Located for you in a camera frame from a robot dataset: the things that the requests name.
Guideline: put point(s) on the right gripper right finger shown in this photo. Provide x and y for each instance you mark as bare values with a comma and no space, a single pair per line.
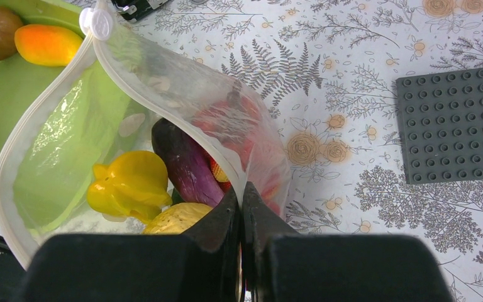
280,264

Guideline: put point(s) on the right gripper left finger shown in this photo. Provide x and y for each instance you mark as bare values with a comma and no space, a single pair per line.
200,264

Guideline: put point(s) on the yellow lemon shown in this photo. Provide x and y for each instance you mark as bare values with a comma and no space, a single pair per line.
177,219

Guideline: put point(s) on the purple eggplant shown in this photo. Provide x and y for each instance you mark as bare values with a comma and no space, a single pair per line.
187,167

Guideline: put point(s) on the yellow banana piece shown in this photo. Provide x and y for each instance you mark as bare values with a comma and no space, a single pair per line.
132,185

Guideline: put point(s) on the clear zip top bag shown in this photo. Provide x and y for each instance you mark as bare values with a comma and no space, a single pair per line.
167,84

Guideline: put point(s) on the orange mango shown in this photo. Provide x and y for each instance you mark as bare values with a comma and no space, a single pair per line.
47,45

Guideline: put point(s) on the green plastic tray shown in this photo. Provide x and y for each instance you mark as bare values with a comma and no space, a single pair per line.
103,122

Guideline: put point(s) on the grey building baseplate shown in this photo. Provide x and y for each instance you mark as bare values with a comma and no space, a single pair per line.
441,125

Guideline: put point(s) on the black poker chip case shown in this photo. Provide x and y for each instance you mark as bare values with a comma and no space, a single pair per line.
136,10

